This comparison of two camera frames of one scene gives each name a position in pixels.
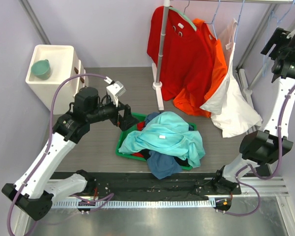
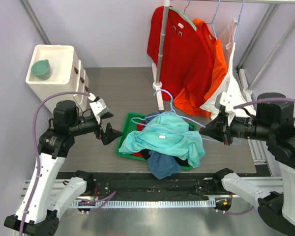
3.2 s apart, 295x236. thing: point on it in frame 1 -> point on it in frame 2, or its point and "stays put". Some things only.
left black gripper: [123, 122] -> [109, 133]
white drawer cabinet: [50, 66] stays put
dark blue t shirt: [162, 164] stays put
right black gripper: [279, 38] -> [220, 128]
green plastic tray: [140, 117] stays put
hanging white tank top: [228, 104] stays put
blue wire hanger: [273, 24] -> [175, 110]
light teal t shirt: [168, 132] stays put
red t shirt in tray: [140, 125] stays put
